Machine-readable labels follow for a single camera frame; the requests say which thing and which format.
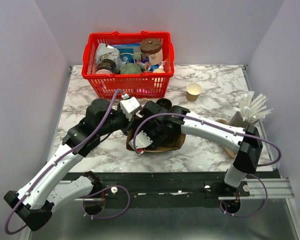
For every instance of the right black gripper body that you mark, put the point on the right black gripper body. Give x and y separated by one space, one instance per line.
154 131

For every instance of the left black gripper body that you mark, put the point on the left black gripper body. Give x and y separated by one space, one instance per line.
121 122

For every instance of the green kraft paper bag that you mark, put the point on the green kraft paper bag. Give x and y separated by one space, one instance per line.
174 142

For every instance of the red plastic shopping basket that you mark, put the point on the red plastic shopping basket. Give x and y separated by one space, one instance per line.
144 85

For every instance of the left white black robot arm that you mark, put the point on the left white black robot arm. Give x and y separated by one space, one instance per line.
36 202

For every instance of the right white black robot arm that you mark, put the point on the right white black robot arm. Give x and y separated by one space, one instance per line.
246 143

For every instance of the stack of black cup lids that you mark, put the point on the stack of black cup lids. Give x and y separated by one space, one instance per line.
164 103

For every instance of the green round sponge ball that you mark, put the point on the green round sponge ball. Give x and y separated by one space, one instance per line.
130 69

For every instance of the black label tub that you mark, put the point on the black label tub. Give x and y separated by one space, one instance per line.
106 66

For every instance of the red bull drink can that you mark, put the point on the red bull drink can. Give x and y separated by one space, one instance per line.
144 65

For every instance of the beige pump bottle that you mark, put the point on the beige pump bottle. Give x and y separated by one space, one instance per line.
158 68

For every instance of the blue box in basket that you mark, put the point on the blue box in basket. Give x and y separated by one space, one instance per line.
130 52

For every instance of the silver snack bag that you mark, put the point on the silver snack bag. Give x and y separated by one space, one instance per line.
105 51

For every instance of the stack of pulp cup carriers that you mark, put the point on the stack of pulp cup carriers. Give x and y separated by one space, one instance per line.
230 153

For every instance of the grey holder cup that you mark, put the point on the grey holder cup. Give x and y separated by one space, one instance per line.
237 121

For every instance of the cork lid beige jar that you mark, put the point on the cork lid beige jar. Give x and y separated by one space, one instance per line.
151 50

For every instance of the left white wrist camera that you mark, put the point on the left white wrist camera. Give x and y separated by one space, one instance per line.
130 106

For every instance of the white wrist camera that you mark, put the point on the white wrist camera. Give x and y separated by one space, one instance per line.
141 142
130 106

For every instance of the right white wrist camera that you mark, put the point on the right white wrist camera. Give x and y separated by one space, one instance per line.
141 142

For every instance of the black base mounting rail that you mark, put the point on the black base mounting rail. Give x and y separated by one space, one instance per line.
120 201

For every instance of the aluminium frame rail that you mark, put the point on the aluminium frame rail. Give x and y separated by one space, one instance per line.
267 187

